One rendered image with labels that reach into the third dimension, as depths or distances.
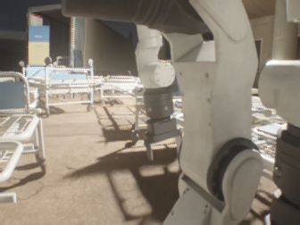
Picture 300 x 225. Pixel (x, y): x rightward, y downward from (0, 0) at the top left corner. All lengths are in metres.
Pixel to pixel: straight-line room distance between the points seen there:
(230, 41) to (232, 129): 0.17
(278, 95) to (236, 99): 0.16
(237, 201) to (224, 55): 0.28
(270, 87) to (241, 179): 0.21
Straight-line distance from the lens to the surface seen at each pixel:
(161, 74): 0.54
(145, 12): 0.33
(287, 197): 0.31
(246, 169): 0.42
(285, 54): 5.79
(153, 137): 0.60
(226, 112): 0.40
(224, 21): 0.34
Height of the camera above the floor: 0.80
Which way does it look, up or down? 11 degrees down
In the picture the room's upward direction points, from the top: 3 degrees clockwise
